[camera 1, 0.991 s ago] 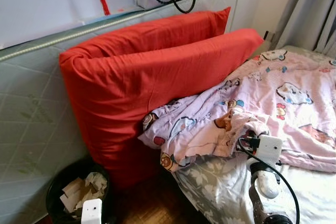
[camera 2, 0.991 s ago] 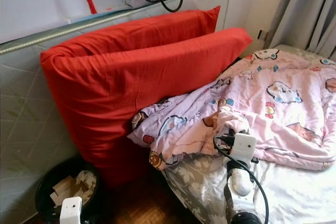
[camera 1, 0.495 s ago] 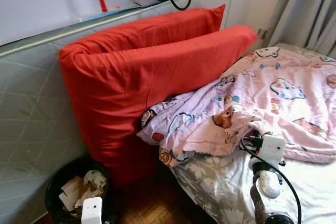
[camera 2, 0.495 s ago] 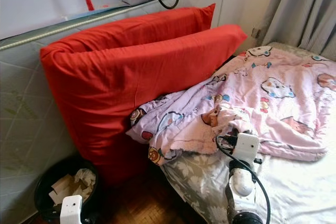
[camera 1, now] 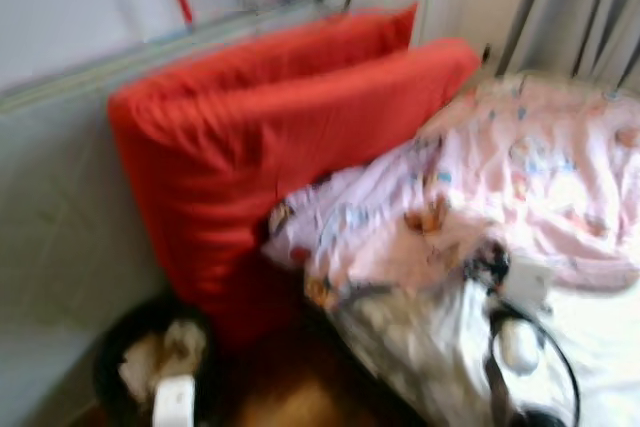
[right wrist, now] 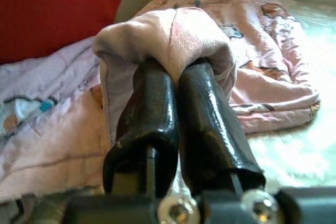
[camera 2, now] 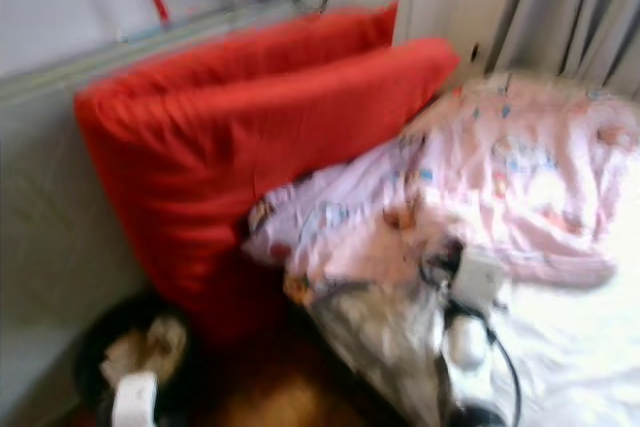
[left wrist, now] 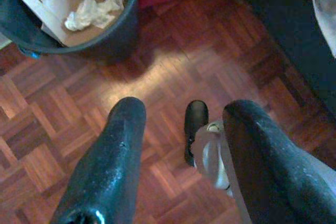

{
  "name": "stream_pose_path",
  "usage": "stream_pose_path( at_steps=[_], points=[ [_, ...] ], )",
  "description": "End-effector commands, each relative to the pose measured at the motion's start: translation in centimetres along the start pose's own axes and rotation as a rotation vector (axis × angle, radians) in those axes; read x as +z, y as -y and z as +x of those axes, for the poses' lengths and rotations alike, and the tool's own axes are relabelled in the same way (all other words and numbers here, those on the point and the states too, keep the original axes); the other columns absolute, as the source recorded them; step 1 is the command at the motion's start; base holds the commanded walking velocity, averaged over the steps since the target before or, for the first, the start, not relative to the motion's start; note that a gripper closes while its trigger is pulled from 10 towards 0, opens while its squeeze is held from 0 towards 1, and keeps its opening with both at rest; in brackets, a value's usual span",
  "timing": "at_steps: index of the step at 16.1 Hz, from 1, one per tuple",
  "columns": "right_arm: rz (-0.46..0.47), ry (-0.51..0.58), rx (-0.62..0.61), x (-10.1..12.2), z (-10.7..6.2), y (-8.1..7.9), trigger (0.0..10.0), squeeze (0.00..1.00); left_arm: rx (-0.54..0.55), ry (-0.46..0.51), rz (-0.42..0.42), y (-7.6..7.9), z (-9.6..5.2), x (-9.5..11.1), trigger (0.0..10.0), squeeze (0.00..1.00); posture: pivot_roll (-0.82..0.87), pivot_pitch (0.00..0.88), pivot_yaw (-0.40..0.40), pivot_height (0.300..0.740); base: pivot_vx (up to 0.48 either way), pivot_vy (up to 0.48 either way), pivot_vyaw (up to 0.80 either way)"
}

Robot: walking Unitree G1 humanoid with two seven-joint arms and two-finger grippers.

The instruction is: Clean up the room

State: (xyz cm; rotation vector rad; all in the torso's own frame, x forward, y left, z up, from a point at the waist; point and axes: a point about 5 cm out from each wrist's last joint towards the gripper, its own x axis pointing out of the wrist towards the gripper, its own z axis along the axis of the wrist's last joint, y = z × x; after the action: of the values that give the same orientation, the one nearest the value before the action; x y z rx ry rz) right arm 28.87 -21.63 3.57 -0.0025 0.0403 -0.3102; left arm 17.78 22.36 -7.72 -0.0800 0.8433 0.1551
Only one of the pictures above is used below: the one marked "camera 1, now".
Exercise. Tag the pink cartoon print blanket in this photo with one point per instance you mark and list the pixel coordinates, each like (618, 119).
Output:
(500, 177)

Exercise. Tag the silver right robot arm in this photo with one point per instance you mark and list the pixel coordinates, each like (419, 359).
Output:
(520, 345)

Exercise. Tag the red folded mattress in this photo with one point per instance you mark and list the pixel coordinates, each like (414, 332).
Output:
(250, 147)

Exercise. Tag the grey pleated curtain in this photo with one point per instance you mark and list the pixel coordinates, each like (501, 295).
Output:
(590, 7)

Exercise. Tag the crumpled white paper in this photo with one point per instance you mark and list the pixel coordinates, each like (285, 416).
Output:
(160, 352)

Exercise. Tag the black round waste bin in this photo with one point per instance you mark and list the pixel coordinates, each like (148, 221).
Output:
(108, 367)

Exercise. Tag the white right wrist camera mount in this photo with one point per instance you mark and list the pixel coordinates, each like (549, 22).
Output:
(530, 284)

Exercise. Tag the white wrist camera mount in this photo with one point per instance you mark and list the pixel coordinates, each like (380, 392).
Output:
(530, 284)
(175, 405)

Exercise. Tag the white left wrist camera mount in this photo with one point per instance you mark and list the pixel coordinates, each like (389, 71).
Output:
(175, 405)

